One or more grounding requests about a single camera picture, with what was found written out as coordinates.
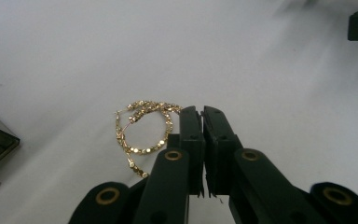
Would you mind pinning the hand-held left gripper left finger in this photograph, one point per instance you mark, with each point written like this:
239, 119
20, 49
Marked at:
171, 186

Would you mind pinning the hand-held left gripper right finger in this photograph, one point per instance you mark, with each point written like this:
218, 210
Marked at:
248, 186

